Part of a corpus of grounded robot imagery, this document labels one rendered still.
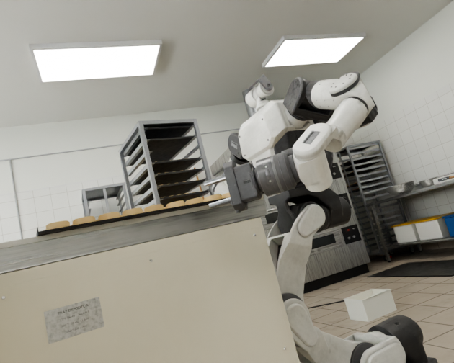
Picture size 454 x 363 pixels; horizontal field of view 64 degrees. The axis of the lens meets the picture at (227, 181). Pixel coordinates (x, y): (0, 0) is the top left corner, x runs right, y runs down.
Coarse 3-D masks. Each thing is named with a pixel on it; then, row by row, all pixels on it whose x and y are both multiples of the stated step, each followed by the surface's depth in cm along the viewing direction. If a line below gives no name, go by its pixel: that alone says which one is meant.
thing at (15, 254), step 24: (168, 216) 94; (192, 216) 97; (216, 216) 101; (240, 216) 104; (24, 240) 78; (48, 240) 80; (72, 240) 82; (96, 240) 85; (120, 240) 87; (144, 240) 90; (0, 264) 75; (24, 264) 77
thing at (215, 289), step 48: (192, 240) 94; (240, 240) 101; (0, 288) 73; (48, 288) 77; (96, 288) 81; (144, 288) 85; (192, 288) 91; (240, 288) 97; (0, 336) 71; (48, 336) 74; (96, 336) 78; (144, 336) 83; (192, 336) 88; (240, 336) 93; (288, 336) 100
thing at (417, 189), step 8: (416, 184) 542; (440, 184) 425; (448, 184) 431; (408, 192) 470; (416, 192) 459; (384, 200) 510; (376, 216) 539; (408, 216) 558; (376, 224) 536; (432, 240) 459; (440, 240) 445; (448, 240) 435; (384, 248) 530
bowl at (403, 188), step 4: (400, 184) 507; (404, 184) 506; (408, 184) 506; (412, 184) 509; (388, 188) 519; (392, 188) 514; (396, 188) 509; (400, 188) 507; (404, 188) 507; (408, 188) 507; (412, 188) 513; (388, 192) 525; (392, 192) 518; (396, 192) 513; (400, 192) 511; (404, 192) 512
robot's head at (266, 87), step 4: (264, 76) 137; (260, 80) 136; (264, 80) 137; (268, 80) 138; (252, 84) 139; (260, 84) 137; (264, 84) 136; (268, 84) 138; (260, 88) 137; (264, 88) 137; (268, 88) 137; (272, 88) 138; (264, 92) 137; (268, 92) 137; (272, 92) 139
